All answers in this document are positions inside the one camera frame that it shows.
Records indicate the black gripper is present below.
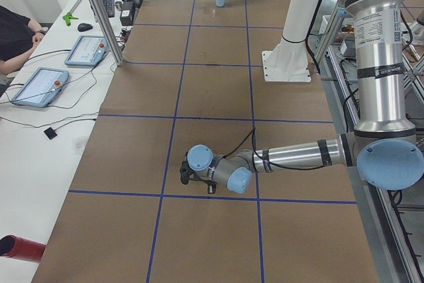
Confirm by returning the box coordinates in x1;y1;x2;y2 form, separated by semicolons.
193;173;217;194

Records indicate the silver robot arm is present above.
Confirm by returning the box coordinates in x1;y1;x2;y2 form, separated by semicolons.
180;0;423;194

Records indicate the small black square pad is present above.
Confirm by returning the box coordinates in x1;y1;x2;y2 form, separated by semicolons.
43;127;58;140

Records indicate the orange black adapter board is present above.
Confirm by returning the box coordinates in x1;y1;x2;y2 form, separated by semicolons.
119;28;131;42

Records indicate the far blue teach pendant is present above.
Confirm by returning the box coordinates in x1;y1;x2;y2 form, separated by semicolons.
64;35;109;67

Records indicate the blue teach pendant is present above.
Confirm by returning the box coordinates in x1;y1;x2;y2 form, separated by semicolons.
64;35;109;67
11;67;70;108

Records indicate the black flat box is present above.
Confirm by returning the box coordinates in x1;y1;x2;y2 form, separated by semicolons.
119;1;135;27

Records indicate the near blue teach pendant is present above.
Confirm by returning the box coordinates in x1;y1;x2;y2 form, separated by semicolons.
11;67;70;108

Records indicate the red cylinder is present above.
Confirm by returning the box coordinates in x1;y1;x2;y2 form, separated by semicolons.
1;235;46;263

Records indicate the black computer mouse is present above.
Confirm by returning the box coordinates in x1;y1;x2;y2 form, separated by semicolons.
78;23;93;32

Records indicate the black keyboard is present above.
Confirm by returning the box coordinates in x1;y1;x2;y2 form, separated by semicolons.
101;0;115;18

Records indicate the green plastic clamp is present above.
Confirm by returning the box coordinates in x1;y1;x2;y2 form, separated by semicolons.
62;12;79;27

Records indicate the person in black shirt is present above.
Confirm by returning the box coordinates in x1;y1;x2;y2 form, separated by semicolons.
1;6;46;76

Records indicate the wrist black camera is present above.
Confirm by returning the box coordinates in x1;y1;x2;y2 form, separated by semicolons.
180;160;195;185

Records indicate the white pedestal column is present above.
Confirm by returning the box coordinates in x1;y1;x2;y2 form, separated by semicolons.
262;0;319;83

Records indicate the aluminium frame post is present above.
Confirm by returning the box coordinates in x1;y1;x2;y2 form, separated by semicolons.
89;0;123;66

